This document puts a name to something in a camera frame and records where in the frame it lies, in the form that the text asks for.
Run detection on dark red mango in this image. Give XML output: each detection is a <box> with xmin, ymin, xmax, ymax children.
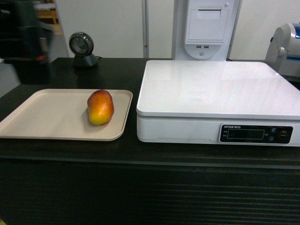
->
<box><xmin>87</xmin><ymin>90</ymin><xmax>114</xmax><ymax>125</ymax></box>

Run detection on black slatted checkout counter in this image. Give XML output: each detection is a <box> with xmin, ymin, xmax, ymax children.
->
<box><xmin>0</xmin><ymin>58</ymin><xmax>300</xmax><ymax>225</ymax></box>

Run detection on round black barcode scanner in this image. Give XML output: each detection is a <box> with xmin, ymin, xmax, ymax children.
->
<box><xmin>69</xmin><ymin>32</ymin><xmax>98</xmax><ymax>69</ymax></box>

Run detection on white POS terminal stand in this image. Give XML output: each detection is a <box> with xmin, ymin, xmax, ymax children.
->
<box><xmin>172</xmin><ymin>0</ymin><xmax>242</xmax><ymax>61</ymax></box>

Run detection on beige plastic tray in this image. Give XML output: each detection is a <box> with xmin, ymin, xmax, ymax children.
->
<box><xmin>0</xmin><ymin>89</ymin><xmax>133</xmax><ymax>141</ymax></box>

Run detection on grey partition pole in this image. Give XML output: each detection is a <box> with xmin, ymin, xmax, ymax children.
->
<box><xmin>142</xmin><ymin>0</ymin><xmax>149</xmax><ymax>58</ymax></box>

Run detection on wooden shelf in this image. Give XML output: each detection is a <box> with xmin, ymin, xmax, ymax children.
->
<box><xmin>34</xmin><ymin>0</ymin><xmax>63</xmax><ymax>35</ymax></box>

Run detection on white label printer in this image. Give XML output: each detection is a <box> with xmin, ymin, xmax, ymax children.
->
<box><xmin>265</xmin><ymin>23</ymin><xmax>300</xmax><ymax>82</ymax></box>

